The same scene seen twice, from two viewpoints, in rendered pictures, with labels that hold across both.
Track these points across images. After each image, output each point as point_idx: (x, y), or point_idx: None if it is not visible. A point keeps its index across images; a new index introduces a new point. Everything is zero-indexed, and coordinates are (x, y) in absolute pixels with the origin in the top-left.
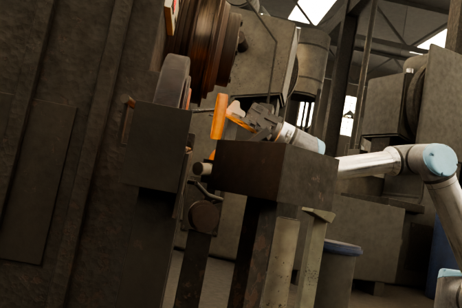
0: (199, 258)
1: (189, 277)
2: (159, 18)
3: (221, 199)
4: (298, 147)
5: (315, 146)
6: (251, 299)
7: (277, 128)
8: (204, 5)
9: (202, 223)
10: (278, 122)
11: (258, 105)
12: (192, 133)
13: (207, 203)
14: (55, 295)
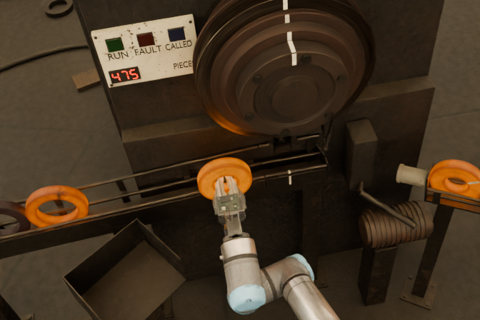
0: (368, 259)
1: (364, 264)
2: (109, 93)
3: (409, 226)
4: (70, 286)
5: (228, 294)
6: None
7: (223, 241)
8: (198, 55)
9: (362, 234)
10: (227, 236)
11: (216, 203)
12: (353, 141)
13: (368, 221)
14: None
